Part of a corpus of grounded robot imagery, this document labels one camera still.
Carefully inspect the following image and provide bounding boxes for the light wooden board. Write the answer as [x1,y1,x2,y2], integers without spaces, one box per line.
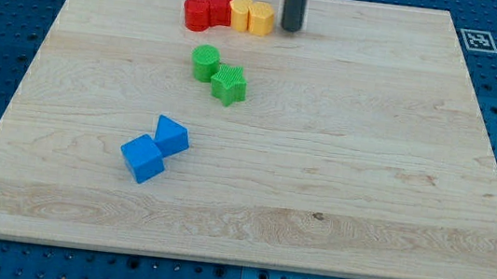
[0,0,497,279]

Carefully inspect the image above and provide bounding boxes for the white fiducial marker tag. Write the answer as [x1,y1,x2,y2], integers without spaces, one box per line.
[460,28,497,54]

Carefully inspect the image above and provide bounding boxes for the yellow heart block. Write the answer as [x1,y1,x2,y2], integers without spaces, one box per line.
[248,1,275,36]

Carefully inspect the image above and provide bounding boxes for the blue triangle block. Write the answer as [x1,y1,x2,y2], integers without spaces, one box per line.
[154,115,189,158]

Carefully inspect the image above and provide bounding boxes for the green star block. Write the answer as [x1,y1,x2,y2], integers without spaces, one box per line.
[210,64,247,107]

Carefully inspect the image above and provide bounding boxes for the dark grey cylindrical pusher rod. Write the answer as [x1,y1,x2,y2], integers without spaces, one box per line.
[281,0,308,33]

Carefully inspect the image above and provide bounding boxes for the red star block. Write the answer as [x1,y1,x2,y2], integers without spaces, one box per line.
[205,0,232,27]

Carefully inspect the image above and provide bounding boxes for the blue cube block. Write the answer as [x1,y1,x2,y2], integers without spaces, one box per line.
[120,134,165,184]

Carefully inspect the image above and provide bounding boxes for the red cylinder block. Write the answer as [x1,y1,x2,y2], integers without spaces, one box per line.
[184,0,210,32]

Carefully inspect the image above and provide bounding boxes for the green cylinder block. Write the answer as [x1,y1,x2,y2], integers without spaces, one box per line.
[191,44,221,83]

